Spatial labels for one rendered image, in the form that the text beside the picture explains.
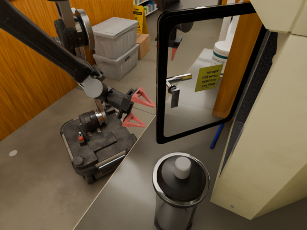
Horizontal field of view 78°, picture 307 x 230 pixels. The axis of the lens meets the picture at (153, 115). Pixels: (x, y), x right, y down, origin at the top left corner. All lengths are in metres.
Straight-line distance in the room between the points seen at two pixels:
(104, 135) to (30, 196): 0.73
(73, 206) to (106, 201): 1.11
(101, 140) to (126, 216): 1.12
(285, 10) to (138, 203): 0.53
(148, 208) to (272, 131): 0.38
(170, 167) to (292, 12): 0.28
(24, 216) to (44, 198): 0.15
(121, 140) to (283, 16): 1.49
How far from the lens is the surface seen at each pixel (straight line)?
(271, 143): 0.39
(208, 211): 0.61
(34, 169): 2.03
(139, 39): 3.31
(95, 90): 0.58
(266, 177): 0.46
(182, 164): 0.34
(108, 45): 2.58
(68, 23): 1.07
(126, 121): 0.67
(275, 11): 0.28
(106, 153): 1.58
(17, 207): 1.90
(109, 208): 0.61
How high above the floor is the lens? 1.49
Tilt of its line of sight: 43 degrees down
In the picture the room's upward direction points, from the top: straight up
